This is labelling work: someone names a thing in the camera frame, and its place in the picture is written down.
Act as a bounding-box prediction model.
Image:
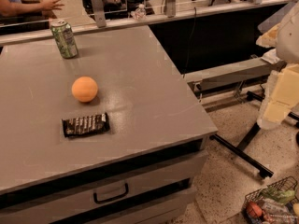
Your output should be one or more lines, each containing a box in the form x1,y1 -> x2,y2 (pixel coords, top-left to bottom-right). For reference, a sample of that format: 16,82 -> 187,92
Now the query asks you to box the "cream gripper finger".
257,63 -> 299,130
256,23 -> 279,48

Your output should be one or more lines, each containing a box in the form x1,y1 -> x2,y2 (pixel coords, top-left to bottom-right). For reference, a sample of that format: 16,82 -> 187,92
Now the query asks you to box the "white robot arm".
257,3 -> 299,130

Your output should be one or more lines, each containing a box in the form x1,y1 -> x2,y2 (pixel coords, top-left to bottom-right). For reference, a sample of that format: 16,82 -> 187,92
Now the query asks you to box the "person's hand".
40,0 -> 64,11

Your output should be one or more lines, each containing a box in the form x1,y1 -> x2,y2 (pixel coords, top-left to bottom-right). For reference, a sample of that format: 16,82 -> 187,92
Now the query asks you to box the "clear plastic bottle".
131,4 -> 147,21

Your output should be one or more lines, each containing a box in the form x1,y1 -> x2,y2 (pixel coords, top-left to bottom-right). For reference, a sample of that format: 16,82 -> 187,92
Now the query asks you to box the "black rxbar chocolate wrapper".
62,113 -> 110,138

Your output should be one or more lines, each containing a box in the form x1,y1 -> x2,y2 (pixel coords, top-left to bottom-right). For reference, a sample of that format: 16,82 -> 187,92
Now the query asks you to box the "black metal floor stand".
210,91 -> 299,179

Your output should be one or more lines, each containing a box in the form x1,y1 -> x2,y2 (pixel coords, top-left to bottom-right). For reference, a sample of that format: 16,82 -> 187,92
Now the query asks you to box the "person's forearm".
0,0 -> 42,17

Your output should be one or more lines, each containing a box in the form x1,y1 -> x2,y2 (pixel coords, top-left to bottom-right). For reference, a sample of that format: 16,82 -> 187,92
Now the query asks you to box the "wire basket with groceries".
242,176 -> 299,224

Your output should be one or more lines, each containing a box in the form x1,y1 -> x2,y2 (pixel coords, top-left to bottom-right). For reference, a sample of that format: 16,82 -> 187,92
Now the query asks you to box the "grey cabinet drawer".
0,151 -> 207,224

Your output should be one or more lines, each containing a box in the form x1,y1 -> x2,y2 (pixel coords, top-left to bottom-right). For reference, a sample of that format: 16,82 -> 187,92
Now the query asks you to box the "black drawer handle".
93,182 -> 129,204

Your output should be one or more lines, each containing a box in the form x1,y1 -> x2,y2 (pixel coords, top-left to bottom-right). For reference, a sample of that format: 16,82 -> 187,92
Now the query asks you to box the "green soda can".
50,20 -> 78,59

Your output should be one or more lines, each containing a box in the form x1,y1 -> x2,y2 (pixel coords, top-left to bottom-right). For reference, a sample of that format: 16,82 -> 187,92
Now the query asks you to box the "orange ball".
71,77 -> 98,103

